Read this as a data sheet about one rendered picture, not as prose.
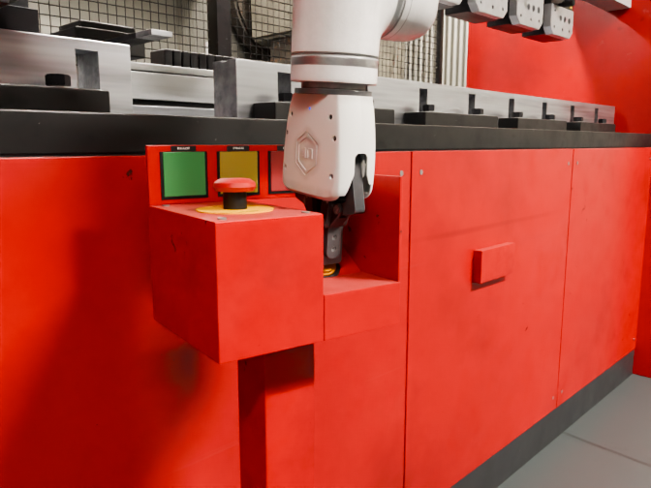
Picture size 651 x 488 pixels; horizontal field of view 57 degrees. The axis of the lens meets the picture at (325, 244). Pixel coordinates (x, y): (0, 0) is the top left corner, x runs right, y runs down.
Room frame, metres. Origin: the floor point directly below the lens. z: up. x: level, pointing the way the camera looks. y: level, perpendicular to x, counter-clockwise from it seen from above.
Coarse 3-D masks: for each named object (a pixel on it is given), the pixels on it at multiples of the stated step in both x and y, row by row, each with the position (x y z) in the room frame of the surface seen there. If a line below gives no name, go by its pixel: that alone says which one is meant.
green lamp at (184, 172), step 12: (168, 156) 0.61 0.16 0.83; (180, 156) 0.62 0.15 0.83; (192, 156) 0.63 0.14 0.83; (168, 168) 0.61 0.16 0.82; (180, 168) 0.62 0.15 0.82; (192, 168) 0.63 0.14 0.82; (204, 168) 0.63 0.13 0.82; (168, 180) 0.61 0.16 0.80; (180, 180) 0.62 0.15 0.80; (192, 180) 0.63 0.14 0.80; (204, 180) 0.63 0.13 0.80; (168, 192) 0.61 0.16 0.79; (180, 192) 0.62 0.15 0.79; (192, 192) 0.63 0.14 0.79; (204, 192) 0.63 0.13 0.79
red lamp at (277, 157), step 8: (272, 152) 0.68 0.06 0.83; (280, 152) 0.69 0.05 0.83; (272, 160) 0.68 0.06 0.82; (280, 160) 0.69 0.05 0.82; (272, 168) 0.68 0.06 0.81; (280, 168) 0.69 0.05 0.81; (272, 176) 0.68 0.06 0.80; (280, 176) 0.69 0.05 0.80; (272, 184) 0.68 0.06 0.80; (280, 184) 0.69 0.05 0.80
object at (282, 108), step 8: (256, 104) 0.97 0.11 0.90; (264, 104) 0.95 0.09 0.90; (272, 104) 0.94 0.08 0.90; (280, 104) 0.94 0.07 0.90; (288, 104) 0.96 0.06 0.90; (256, 112) 0.97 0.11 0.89; (264, 112) 0.95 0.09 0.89; (272, 112) 0.94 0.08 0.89; (280, 112) 0.94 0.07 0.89; (288, 112) 0.96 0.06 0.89; (376, 112) 1.11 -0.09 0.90; (384, 112) 1.13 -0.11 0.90; (392, 112) 1.15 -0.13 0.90; (376, 120) 1.11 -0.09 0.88; (384, 120) 1.13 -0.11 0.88; (392, 120) 1.15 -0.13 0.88
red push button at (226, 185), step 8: (216, 184) 0.55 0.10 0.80; (224, 184) 0.55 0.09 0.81; (232, 184) 0.54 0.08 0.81; (240, 184) 0.55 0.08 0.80; (248, 184) 0.55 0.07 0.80; (224, 192) 0.56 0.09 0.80; (232, 192) 0.55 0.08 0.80; (240, 192) 0.55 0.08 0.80; (224, 200) 0.56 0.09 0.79; (232, 200) 0.55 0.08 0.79; (240, 200) 0.55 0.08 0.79; (224, 208) 0.56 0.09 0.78; (232, 208) 0.55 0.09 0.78; (240, 208) 0.55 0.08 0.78
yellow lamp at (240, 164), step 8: (224, 152) 0.65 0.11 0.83; (232, 152) 0.65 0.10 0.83; (240, 152) 0.66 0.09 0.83; (248, 152) 0.66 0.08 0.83; (256, 152) 0.67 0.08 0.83; (224, 160) 0.65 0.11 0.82; (232, 160) 0.65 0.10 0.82; (240, 160) 0.66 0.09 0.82; (248, 160) 0.66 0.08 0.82; (256, 160) 0.67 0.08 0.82; (224, 168) 0.65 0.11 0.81; (232, 168) 0.65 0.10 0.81; (240, 168) 0.66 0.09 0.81; (248, 168) 0.66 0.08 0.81; (256, 168) 0.67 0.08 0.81; (224, 176) 0.65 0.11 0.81; (232, 176) 0.65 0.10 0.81; (240, 176) 0.66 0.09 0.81; (248, 176) 0.66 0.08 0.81; (256, 176) 0.67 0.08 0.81; (256, 184) 0.67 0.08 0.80; (248, 192) 0.66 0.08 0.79; (256, 192) 0.67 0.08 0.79
